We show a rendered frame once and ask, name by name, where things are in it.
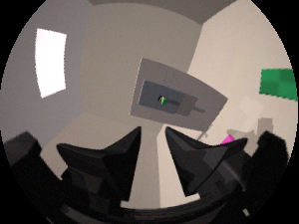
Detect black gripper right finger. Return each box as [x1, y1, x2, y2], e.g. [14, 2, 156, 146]
[165, 126, 247, 196]

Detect pink square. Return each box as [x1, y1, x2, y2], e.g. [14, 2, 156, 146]
[222, 135, 235, 143]

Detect green flat square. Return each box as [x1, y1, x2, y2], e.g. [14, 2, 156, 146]
[259, 68, 298, 103]

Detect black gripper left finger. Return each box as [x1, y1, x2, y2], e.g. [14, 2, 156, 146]
[56, 126, 142, 203]

